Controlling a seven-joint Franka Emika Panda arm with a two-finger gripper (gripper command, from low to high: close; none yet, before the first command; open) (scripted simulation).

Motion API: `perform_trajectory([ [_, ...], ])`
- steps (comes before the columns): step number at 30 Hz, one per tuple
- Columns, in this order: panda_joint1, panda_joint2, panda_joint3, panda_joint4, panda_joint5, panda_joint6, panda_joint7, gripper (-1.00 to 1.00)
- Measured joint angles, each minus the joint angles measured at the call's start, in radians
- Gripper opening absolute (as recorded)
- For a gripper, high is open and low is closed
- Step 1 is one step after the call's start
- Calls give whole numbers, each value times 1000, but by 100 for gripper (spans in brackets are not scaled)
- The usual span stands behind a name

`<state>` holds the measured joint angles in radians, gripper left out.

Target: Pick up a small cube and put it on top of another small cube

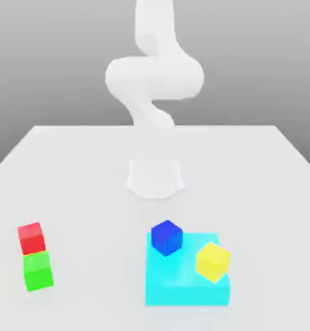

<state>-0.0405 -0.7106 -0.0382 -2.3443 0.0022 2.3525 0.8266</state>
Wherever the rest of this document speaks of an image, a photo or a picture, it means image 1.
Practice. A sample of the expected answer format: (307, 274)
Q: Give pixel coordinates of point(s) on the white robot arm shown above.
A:
(154, 77)

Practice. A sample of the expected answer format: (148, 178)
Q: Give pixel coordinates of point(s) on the small blue cube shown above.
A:
(167, 239)

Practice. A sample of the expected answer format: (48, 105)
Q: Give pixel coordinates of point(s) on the small yellow cube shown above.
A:
(213, 261)

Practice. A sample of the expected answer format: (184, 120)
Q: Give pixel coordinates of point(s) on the small red cube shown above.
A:
(31, 239)

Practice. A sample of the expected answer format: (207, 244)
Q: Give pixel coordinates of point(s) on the small green cube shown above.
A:
(38, 271)

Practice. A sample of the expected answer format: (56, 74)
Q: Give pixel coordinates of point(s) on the large cyan box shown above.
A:
(175, 281)

